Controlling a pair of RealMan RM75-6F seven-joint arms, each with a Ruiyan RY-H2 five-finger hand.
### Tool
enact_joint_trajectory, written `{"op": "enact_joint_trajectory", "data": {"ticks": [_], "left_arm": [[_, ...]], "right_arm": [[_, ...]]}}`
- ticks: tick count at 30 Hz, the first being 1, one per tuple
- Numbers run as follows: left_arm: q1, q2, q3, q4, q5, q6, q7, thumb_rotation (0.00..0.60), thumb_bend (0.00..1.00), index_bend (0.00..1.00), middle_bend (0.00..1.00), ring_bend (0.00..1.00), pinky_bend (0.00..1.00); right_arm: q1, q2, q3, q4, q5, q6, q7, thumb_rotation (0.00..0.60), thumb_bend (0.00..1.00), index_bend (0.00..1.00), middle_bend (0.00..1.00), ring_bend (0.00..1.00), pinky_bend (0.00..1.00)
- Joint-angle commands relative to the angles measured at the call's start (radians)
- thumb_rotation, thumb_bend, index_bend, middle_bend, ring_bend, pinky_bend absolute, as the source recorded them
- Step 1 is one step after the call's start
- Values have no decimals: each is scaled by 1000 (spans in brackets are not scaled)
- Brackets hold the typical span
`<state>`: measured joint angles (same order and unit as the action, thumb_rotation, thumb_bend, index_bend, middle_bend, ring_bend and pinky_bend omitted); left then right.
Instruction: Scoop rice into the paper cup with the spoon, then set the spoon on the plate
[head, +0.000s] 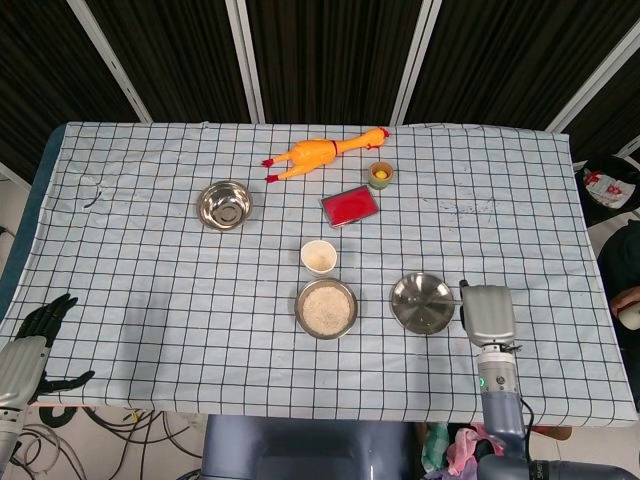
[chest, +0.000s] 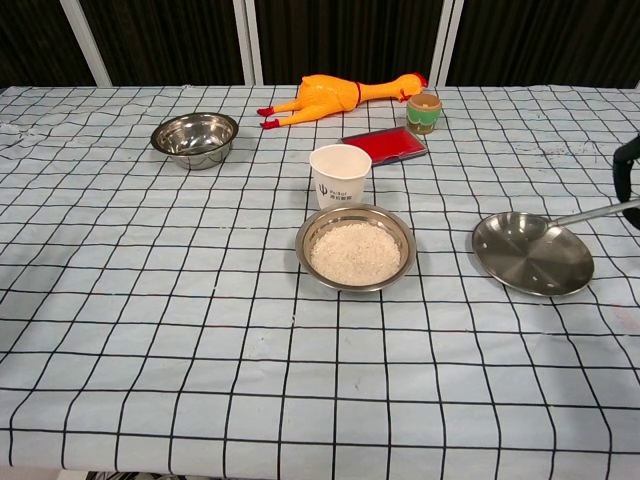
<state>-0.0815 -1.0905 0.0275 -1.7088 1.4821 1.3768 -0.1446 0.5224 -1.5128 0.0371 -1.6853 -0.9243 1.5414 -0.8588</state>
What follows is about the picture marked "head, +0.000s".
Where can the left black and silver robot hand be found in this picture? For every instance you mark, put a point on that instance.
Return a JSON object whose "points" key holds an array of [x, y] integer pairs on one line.
{"points": [[20, 367]]}

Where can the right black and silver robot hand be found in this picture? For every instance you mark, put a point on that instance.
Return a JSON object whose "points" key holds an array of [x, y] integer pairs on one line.
{"points": [[490, 315]]}

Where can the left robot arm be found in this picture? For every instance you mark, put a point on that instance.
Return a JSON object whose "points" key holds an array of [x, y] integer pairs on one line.
{"points": [[7, 430]]}

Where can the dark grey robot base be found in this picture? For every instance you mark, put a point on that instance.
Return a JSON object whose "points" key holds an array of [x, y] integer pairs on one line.
{"points": [[300, 450]]}

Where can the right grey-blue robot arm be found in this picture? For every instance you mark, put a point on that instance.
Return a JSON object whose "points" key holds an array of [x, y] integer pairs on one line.
{"points": [[500, 410]]}

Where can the green cup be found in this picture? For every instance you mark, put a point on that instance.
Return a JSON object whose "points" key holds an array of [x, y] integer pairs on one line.
{"points": [[381, 184]]}

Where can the cream paper cup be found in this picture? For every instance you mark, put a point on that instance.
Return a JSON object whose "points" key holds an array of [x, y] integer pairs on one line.
{"points": [[318, 259]]}

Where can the metal bowl holding rice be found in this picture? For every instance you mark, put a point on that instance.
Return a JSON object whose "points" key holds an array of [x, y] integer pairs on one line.
{"points": [[298, 315]]}

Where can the empty deep metal bowl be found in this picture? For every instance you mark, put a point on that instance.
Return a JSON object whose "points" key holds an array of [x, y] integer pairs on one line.
{"points": [[224, 206]]}

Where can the shallow metal plate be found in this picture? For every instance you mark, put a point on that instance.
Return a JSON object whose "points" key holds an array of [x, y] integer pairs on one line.
{"points": [[415, 295]]}

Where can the pink cloth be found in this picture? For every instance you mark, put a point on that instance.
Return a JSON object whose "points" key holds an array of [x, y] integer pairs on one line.
{"points": [[462, 447]]}

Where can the green cloth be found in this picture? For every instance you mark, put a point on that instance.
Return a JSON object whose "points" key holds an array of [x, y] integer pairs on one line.
{"points": [[435, 442]]}

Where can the blue checked tablecloth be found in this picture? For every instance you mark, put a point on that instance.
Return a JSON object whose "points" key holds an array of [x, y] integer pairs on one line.
{"points": [[150, 300]]}

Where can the blue table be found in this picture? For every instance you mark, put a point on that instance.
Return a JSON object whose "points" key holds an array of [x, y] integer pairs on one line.
{"points": [[35, 200]]}

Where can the small yellow ball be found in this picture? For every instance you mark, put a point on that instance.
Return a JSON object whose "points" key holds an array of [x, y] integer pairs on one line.
{"points": [[381, 174]]}

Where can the red stamp pad box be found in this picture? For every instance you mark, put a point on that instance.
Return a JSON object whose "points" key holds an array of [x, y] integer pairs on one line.
{"points": [[349, 205]]}

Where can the yellow rubber chicken toy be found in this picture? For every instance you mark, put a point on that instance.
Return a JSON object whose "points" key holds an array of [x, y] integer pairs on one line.
{"points": [[312, 152]]}

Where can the white partition frame post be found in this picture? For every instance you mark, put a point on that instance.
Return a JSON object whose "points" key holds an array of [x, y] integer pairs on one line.
{"points": [[110, 62], [595, 80], [416, 62], [245, 60]]}

